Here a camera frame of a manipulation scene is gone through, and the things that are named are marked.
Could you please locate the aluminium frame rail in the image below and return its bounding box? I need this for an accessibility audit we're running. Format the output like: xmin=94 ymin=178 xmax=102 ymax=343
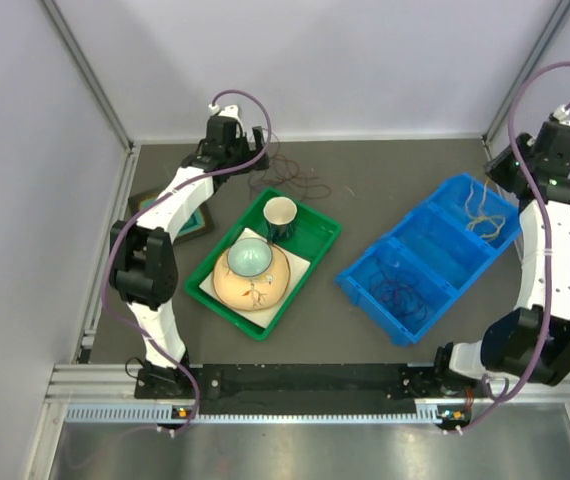
xmin=26 ymin=363 xmax=570 ymax=479

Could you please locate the purple right arm hose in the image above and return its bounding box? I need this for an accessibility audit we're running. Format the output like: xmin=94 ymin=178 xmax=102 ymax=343
xmin=457 ymin=60 xmax=570 ymax=435

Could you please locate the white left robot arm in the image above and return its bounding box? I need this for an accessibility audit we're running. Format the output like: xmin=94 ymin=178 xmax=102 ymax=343
xmin=107 ymin=104 xmax=269 ymax=397

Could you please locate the teal square ceramic plate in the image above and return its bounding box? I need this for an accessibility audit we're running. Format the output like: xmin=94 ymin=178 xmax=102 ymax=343
xmin=127 ymin=188 xmax=215 ymax=245

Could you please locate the brown cable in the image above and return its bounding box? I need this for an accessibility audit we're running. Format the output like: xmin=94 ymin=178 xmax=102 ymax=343
xmin=247 ymin=142 xmax=332 ymax=202

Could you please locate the purple left arm hose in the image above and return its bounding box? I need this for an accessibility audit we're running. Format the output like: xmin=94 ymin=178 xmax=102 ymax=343
xmin=100 ymin=89 xmax=272 ymax=437

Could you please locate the beige painted ceramic plate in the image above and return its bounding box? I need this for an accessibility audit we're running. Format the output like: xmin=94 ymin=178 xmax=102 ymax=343
xmin=212 ymin=246 xmax=291 ymax=311

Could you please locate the green plastic tray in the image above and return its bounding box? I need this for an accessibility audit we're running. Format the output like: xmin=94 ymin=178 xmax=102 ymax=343
xmin=183 ymin=188 xmax=341 ymax=341

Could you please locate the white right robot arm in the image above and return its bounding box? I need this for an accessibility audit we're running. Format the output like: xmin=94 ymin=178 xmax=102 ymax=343
xmin=431 ymin=117 xmax=570 ymax=396

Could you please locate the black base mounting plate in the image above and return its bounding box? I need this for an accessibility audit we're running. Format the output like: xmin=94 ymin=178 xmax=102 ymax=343
xmin=126 ymin=361 xmax=483 ymax=416

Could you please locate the blue divided plastic bin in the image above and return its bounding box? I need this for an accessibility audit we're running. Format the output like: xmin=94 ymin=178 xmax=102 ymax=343
xmin=335 ymin=173 xmax=520 ymax=346

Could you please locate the yellow green cable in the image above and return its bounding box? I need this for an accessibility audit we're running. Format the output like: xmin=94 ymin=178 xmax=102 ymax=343
xmin=463 ymin=175 xmax=507 ymax=246

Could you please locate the purple cable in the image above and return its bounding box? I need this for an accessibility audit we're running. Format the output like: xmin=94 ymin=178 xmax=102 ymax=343
xmin=367 ymin=254 xmax=429 ymax=321

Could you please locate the light blue ceramic bowl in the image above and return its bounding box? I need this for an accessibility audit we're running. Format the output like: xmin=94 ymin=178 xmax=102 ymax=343
xmin=227 ymin=237 xmax=273 ymax=277

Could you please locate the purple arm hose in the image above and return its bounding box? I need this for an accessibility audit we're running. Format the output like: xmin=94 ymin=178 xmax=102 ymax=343
xmin=100 ymin=89 xmax=272 ymax=437
xmin=457 ymin=60 xmax=570 ymax=435

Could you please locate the dark green white-lined mug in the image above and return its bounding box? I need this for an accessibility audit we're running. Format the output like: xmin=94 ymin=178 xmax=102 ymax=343
xmin=263 ymin=196 xmax=298 ymax=243

